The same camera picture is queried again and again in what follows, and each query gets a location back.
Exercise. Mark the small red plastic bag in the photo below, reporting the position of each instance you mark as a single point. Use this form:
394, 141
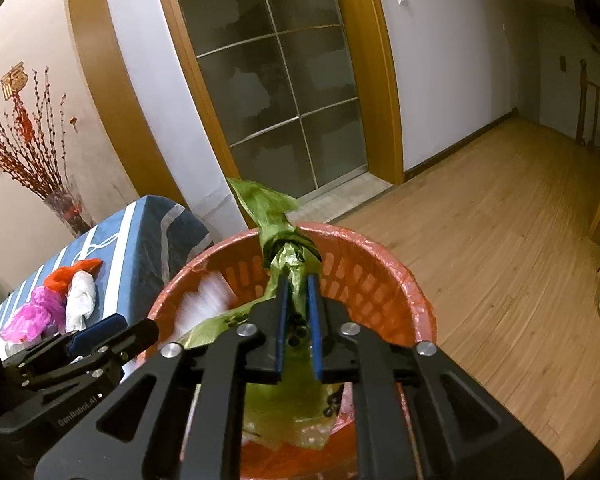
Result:
70, 275

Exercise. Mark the green plastic bag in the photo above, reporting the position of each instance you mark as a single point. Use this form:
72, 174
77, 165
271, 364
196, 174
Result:
275, 210

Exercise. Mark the glass vase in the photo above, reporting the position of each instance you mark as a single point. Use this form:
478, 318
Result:
67, 210

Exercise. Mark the red berry branches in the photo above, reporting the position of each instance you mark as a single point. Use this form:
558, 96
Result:
27, 160

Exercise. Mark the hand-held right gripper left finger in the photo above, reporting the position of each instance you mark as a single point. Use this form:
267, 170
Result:
281, 330

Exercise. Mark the blue striped tablecloth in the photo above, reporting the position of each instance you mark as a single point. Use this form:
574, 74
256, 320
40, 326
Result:
145, 240

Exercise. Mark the pink plastic bag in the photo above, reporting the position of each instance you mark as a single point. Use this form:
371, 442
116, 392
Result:
30, 317

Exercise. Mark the wooden door frame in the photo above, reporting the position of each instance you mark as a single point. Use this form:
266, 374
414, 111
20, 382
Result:
375, 85

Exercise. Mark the wooden baluster railing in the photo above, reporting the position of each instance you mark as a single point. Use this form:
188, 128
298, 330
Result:
586, 110

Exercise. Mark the pink plastic waste basket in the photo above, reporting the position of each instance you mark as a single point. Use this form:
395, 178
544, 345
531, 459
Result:
360, 280

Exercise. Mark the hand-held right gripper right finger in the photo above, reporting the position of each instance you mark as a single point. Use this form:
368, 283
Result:
316, 335

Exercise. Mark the white plastic bag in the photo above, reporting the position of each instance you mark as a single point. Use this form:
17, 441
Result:
81, 295

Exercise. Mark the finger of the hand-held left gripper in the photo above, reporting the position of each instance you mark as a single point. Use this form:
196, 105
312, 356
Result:
135, 337
100, 331

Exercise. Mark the red gold wall ornament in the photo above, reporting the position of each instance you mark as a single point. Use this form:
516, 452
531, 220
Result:
14, 82

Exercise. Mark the wooden archway frame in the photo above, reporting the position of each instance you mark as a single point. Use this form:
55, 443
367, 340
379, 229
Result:
95, 60

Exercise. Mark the sliding glass door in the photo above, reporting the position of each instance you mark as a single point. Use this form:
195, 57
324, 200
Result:
280, 85

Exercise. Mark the red plastic bin liner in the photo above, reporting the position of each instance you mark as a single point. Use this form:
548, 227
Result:
420, 305

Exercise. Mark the small red hanging ornament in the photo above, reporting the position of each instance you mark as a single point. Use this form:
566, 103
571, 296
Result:
73, 122

